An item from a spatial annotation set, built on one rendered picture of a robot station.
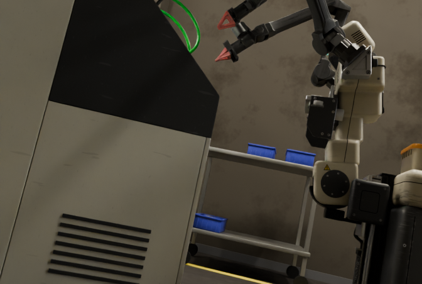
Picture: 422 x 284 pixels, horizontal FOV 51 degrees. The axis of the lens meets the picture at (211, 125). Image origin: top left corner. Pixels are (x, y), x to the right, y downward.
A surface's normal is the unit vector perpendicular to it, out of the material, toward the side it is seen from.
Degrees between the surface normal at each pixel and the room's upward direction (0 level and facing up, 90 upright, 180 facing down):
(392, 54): 90
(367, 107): 90
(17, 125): 90
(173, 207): 90
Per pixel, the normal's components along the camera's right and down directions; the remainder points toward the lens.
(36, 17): 0.20, -0.11
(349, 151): -0.19, -0.19
